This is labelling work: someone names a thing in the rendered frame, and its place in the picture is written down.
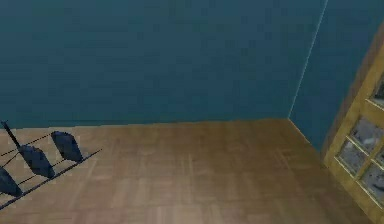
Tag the dark blue shoe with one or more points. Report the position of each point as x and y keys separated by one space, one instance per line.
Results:
x=68 y=146
x=7 y=185
x=37 y=161

